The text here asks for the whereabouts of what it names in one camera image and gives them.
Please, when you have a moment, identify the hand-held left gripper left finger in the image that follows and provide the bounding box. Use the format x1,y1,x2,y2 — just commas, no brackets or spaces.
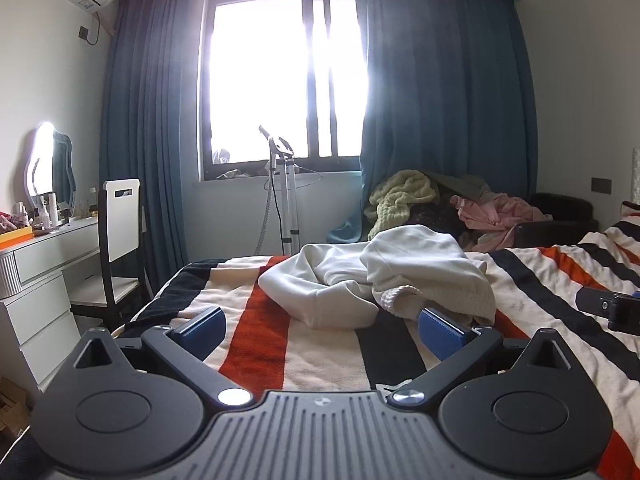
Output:
74,305,253,408

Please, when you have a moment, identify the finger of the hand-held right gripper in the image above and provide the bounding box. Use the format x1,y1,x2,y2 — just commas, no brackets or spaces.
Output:
575,286,615,317

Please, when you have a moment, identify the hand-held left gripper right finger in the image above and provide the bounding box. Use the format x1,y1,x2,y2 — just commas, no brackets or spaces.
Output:
387,307,571,408

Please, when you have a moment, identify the white sweatshirt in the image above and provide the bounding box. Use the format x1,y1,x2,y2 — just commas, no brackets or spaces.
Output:
258,225,497,331

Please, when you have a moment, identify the black armchair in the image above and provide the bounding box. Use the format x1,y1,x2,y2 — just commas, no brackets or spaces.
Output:
470,192,599,251

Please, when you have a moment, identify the striped blanket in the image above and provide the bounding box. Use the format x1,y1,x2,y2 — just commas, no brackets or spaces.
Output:
112,205,640,480

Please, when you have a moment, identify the dark patterned garment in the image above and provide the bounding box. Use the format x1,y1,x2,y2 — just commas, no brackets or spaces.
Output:
410,202,467,249

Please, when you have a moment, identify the teal cloth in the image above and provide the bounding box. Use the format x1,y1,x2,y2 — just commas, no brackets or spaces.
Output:
326,217,363,245

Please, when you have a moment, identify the white black chair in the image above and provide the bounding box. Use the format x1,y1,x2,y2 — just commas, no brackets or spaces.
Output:
70,178,148,331

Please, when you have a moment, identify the yellow knit blanket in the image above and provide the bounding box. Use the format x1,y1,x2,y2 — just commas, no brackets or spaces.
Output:
363,170,441,241

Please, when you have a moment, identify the olive garment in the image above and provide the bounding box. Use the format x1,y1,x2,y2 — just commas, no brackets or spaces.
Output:
425,171,493,202

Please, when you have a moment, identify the garment steamer stand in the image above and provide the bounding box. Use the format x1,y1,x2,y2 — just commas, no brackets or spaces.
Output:
255,125,301,256

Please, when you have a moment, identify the white vanity desk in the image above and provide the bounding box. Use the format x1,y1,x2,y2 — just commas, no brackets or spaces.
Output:
0,217,101,396

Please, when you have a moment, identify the cardboard box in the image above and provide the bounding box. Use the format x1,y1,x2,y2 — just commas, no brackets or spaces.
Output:
0,377,32,443

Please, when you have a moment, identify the blue curtain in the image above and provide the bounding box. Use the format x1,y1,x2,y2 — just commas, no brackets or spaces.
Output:
354,0,538,246
98,0,211,286

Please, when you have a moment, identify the orange tray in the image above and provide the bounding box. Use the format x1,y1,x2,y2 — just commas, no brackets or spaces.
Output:
0,226,33,249

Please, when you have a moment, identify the wavy lit mirror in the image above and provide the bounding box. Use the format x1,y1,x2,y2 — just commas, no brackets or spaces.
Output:
25,122,75,211

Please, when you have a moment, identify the wire clothes hanger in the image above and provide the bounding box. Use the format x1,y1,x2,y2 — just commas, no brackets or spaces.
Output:
292,162,324,187

